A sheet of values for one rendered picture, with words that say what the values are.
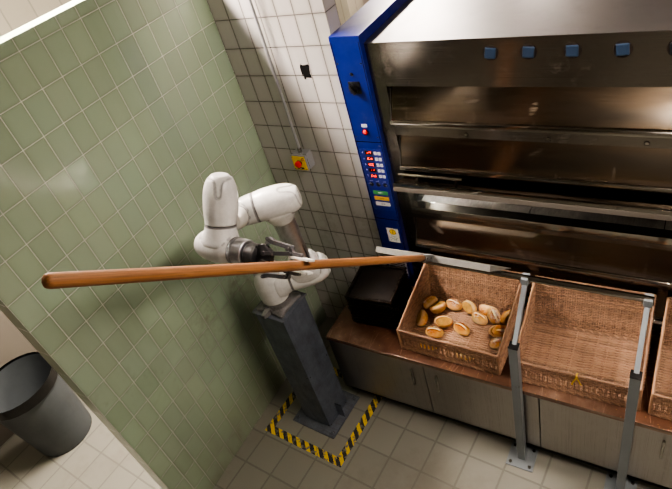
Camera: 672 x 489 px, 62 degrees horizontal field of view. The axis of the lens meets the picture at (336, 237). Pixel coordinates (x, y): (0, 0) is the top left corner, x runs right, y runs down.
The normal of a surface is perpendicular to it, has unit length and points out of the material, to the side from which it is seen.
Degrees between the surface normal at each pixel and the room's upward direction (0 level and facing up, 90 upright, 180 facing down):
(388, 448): 0
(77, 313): 90
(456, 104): 70
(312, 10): 90
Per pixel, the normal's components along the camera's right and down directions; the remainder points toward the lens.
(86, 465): -0.24, -0.76
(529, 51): -0.47, 0.64
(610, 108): -0.52, 0.34
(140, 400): 0.85, 0.14
